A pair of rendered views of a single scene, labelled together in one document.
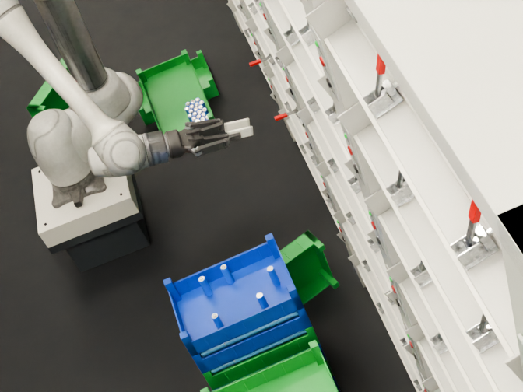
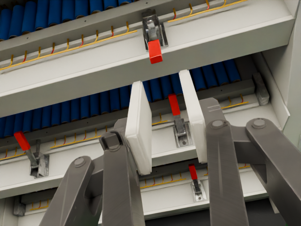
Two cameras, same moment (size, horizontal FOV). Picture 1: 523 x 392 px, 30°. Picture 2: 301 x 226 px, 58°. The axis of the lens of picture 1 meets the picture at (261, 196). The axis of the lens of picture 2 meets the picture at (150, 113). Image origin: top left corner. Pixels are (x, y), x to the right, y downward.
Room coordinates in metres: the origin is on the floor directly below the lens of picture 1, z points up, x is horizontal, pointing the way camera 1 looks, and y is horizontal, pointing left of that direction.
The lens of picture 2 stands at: (2.01, 0.11, 0.66)
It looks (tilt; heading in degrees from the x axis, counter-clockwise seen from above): 42 degrees down; 280
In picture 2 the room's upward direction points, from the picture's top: 20 degrees counter-clockwise
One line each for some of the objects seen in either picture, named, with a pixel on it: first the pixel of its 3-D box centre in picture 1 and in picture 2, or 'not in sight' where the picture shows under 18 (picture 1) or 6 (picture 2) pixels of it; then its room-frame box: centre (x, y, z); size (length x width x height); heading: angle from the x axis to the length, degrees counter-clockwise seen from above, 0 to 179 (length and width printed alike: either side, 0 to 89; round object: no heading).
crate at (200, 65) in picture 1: (173, 87); not in sight; (2.97, 0.14, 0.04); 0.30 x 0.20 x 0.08; 89
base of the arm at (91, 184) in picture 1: (75, 179); not in sight; (2.39, 0.52, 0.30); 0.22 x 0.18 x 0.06; 175
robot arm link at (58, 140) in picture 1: (58, 142); not in sight; (2.42, 0.51, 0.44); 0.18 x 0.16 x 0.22; 116
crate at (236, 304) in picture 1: (232, 293); not in sight; (1.58, 0.16, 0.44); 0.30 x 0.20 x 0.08; 90
